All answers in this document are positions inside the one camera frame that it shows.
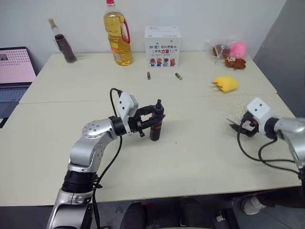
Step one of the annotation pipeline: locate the open laptop pink screen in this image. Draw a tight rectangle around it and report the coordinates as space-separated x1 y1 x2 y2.
0 46 38 130

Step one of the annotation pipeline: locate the large yellow cooking oil bottle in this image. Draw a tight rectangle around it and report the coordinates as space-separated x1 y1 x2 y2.
103 0 134 67

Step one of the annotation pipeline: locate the dark trouser leg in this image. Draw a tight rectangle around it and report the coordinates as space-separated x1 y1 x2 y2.
256 187 304 208

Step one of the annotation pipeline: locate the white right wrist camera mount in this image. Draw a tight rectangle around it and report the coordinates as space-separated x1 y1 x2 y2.
246 97 278 133

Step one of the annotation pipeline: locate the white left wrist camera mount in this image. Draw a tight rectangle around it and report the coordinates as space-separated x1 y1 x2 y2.
116 91 139 120

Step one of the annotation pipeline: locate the dark rounded shape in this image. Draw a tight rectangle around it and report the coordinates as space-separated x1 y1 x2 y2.
120 201 153 229

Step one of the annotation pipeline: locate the yellow plush toy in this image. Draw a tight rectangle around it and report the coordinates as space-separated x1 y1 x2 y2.
211 75 239 93

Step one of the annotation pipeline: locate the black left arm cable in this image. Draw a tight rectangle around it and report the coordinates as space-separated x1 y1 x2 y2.
91 87 124 229

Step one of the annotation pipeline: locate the pink plush toy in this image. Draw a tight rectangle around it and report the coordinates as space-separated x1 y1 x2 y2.
229 41 247 59

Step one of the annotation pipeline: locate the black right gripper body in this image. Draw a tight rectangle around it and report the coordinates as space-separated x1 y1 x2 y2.
239 113 260 138

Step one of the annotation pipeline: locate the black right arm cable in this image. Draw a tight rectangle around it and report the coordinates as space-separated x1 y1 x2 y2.
237 132 302 179

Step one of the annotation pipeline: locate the corked glass bottle dark liquid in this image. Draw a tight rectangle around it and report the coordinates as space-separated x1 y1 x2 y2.
47 18 78 64

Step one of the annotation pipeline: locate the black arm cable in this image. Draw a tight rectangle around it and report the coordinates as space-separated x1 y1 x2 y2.
237 132 302 179
91 87 124 229

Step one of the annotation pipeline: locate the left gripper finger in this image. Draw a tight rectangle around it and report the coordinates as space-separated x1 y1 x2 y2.
136 104 158 116
142 114 166 129

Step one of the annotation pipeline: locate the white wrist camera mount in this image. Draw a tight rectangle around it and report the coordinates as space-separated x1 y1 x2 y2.
246 97 278 133
116 91 139 120

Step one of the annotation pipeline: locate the brown plush bear toy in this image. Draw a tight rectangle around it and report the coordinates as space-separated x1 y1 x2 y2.
225 56 247 71

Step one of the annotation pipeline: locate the white shoe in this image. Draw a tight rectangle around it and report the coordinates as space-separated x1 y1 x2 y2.
241 195 266 216

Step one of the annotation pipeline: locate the white printed cardboard box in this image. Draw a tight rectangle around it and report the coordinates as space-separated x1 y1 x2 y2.
144 25 184 69

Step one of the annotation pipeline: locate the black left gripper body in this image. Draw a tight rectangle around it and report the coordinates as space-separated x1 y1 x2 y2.
128 114 146 138

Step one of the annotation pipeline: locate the small black bottle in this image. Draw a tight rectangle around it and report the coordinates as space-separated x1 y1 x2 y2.
149 98 166 142

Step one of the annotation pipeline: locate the clear plastic bag brown snack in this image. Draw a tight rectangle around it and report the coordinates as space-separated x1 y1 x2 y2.
205 38 237 59

